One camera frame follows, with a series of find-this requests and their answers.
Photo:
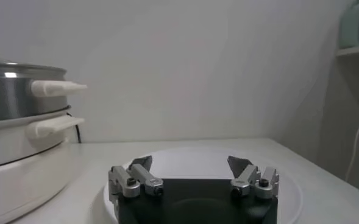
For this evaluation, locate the steel steamer pot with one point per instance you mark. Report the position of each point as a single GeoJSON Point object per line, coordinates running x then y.
{"type": "Point", "coordinates": [20, 170]}

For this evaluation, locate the round white plate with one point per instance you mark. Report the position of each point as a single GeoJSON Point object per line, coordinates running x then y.
{"type": "Point", "coordinates": [191, 164]}

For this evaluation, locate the round glass pot lid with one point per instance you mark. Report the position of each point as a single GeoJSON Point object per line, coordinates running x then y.
{"type": "Point", "coordinates": [14, 66]}

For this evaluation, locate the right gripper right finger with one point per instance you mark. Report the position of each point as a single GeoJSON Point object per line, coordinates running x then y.
{"type": "Point", "coordinates": [249, 178]}

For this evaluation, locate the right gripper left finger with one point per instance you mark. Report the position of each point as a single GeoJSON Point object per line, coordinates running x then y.
{"type": "Point", "coordinates": [136, 179]}

